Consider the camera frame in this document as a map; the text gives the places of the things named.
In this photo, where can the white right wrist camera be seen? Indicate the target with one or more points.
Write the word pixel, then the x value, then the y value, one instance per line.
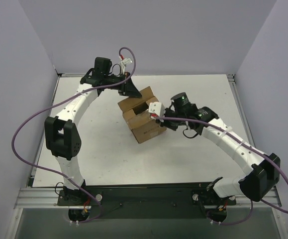
pixel 156 110

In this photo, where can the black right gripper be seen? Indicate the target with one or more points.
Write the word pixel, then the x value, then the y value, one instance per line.
pixel 164 122

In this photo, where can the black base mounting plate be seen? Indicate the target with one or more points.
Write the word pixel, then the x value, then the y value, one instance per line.
pixel 143 201

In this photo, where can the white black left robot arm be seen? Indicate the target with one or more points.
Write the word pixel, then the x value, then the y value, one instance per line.
pixel 61 134

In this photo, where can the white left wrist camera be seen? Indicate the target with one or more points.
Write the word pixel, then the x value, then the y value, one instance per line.
pixel 125 62

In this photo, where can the aluminium front rail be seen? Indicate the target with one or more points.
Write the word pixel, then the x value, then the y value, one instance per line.
pixel 44 198

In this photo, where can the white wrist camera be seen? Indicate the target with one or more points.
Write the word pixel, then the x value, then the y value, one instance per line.
pixel 125 62
pixel 156 110

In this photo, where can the brown cardboard express box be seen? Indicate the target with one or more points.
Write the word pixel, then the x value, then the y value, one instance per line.
pixel 136 115

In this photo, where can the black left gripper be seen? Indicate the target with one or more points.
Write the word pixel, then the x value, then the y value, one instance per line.
pixel 125 87

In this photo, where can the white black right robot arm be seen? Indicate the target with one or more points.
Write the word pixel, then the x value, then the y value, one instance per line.
pixel 259 174

